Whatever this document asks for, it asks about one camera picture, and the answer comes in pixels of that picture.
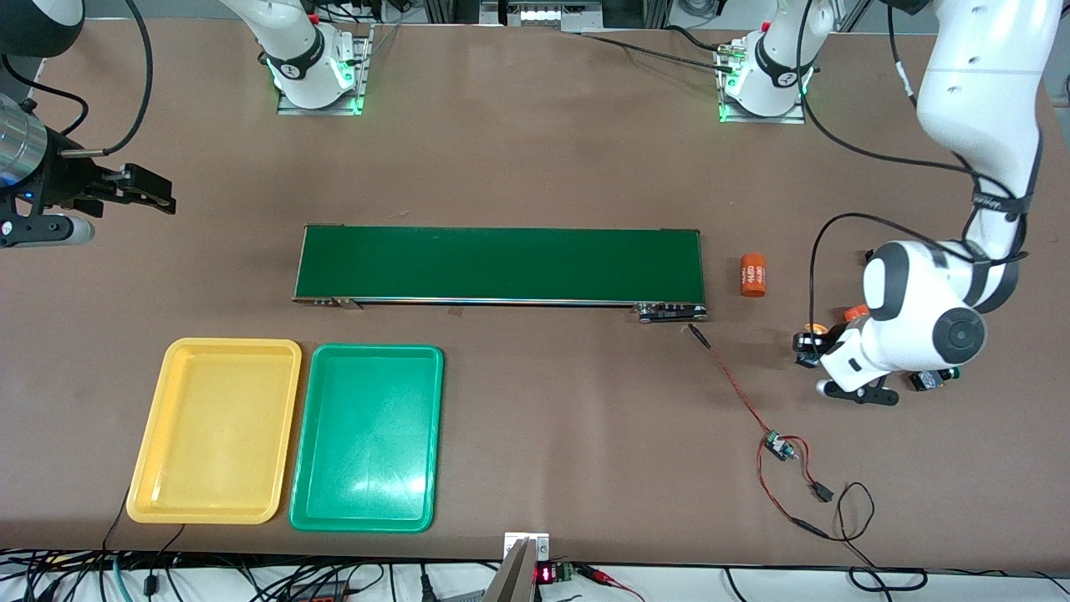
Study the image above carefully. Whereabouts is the green conveyor belt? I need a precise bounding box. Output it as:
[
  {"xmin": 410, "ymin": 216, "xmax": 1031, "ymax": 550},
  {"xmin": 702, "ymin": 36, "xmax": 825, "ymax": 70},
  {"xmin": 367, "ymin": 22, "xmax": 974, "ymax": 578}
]
[{"xmin": 293, "ymin": 224, "xmax": 709, "ymax": 324}]

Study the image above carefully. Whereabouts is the black table cable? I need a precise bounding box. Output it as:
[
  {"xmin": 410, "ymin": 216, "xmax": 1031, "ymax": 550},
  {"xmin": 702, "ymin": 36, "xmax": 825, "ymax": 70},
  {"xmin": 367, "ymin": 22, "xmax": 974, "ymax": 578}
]
[{"xmin": 577, "ymin": 25, "xmax": 741, "ymax": 74}]

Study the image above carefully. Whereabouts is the red wire black connector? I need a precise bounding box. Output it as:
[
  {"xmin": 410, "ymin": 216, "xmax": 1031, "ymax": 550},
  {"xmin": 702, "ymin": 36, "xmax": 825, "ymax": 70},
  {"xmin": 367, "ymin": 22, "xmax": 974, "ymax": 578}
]
[{"xmin": 756, "ymin": 435, "xmax": 835, "ymax": 523}]

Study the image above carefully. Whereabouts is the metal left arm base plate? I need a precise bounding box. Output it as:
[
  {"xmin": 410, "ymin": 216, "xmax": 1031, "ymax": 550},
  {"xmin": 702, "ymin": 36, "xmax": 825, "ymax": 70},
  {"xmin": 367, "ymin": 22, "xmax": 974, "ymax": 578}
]
[{"xmin": 716, "ymin": 46, "xmax": 808, "ymax": 125}]

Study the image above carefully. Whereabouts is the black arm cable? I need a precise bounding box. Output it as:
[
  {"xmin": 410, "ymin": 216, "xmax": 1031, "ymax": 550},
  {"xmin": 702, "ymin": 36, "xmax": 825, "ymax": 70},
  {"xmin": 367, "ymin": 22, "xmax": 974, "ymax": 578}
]
[
  {"xmin": 63, "ymin": 0, "xmax": 155, "ymax": 160},
  {"xmin": 794, "ymin": 0, "xmax": 1042, "ymax": 335}
]

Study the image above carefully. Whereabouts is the green push button switch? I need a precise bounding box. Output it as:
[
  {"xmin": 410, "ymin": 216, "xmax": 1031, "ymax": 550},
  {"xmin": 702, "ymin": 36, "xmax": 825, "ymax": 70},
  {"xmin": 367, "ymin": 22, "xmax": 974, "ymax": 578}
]
[{"xmin": 909, "ymin": 366, "xmax": 961, "ymax": 393}]

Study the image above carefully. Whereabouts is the aluminium frame rack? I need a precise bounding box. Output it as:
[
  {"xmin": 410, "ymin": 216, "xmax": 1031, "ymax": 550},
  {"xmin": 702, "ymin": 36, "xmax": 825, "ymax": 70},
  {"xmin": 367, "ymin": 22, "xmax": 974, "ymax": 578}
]
[{"xmin": 422, "ymin": 0, "xmax": 674, "ymax": 34}]

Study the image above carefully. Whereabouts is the black cable with plug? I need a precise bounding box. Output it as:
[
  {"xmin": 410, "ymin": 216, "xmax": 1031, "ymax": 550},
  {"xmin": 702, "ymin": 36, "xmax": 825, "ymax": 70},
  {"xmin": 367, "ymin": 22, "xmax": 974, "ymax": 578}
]
[{"xmin": 144, "ymin": 524, "xmax": 186, "ymax": 596}]

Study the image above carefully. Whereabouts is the aluminium profile post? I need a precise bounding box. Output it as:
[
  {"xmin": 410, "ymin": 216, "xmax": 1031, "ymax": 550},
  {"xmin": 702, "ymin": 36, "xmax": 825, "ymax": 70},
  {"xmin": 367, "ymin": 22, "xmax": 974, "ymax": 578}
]
[{"xmin": 1039, "ymin": 0, "xmax": 1070, "ymax": 51}]

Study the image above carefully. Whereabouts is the metal bracket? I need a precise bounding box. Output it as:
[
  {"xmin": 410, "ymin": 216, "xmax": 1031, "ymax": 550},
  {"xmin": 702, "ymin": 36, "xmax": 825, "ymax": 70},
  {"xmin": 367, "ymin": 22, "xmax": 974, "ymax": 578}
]
[{"xmin": 483, "ymin": 532, "xmax": 551, "ymax": 602}]

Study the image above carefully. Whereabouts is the green plastic tray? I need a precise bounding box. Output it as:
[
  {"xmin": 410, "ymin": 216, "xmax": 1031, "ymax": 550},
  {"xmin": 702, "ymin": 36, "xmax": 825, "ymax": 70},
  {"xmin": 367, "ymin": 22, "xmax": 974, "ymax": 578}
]
[{"xmin": 288, "ymin": 343, "xmax": 445, "ymax": 533}]

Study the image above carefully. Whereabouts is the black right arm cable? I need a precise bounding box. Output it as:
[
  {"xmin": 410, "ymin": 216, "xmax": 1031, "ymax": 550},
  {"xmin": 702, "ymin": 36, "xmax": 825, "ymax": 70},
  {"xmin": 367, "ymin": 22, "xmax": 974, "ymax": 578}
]
[{"xmin": 63, "ymin": 0, "xmax": 155, "ymax": 160}]

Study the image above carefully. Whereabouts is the red clip lead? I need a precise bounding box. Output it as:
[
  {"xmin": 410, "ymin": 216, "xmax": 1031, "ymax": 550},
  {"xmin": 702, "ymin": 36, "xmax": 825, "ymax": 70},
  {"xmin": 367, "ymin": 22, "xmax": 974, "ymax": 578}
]
[{"xmin": 577, "ymin": 565, "xmax": 649, "ymax": 602}]

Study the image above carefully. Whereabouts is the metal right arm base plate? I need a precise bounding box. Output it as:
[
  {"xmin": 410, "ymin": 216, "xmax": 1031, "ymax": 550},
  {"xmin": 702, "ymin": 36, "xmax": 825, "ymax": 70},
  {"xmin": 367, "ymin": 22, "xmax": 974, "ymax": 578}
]
[{"xmin": 276, "ymin": 25, "xmax": 375, "ymax": 116}]

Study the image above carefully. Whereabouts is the lit control box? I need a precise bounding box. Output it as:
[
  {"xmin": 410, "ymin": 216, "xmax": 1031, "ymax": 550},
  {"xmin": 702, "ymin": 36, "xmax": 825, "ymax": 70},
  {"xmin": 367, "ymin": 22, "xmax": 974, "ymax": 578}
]
[{"xmin": 481, "ymin": 0, "xmax": 604, "ymax": 33}]

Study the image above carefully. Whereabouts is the yellow plastic tray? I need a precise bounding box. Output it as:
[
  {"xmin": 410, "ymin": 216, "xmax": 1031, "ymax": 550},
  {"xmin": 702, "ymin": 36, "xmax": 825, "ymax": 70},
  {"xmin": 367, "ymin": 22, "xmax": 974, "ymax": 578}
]
[{"xmin": 125, "ymin": 337, "xmax": 303, "ymax": 525}]

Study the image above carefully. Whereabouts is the black cable loop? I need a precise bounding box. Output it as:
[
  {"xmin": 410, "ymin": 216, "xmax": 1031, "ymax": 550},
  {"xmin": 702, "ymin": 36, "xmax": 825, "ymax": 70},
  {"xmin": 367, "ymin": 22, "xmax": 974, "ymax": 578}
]
[{"xmin": 790, "ymin": 481, "xmax": 929, "ymax": 594}]

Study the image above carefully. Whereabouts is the yellow push button switch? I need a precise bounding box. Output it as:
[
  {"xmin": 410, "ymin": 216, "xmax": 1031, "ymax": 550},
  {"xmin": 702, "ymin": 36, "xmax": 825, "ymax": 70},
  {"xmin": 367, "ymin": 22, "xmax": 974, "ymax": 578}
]
[{"xmin": 798, "ymin": 321, "xmax": 830, "ymax": 367}]

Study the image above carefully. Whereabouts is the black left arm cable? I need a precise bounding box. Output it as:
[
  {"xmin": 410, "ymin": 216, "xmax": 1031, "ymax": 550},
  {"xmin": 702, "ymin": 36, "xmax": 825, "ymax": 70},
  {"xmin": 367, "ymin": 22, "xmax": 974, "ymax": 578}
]
[{"xmin": 794, "ymin": 0, "xmax": 1042, "ymax": 335}]

